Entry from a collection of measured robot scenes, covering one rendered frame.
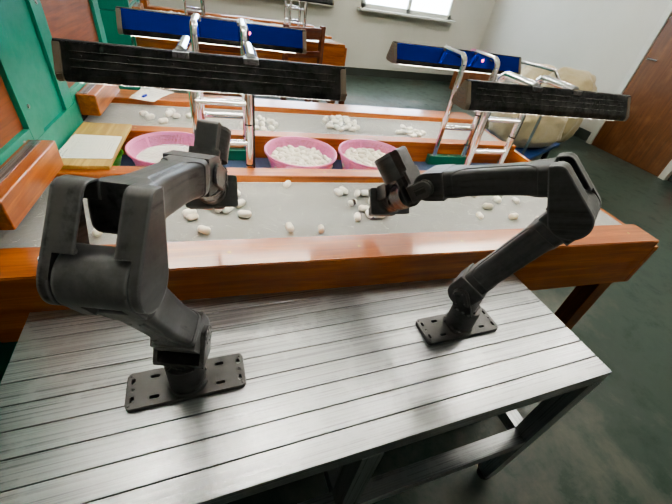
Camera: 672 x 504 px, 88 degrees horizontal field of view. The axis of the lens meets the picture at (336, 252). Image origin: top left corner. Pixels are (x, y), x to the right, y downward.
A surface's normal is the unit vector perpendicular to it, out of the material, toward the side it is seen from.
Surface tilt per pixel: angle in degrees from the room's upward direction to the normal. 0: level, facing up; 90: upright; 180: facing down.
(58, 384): 0
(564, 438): 0
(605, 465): 0
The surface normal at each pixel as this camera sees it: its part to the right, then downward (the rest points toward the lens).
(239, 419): 0.14, -0.77
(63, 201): 0.07, -0.04
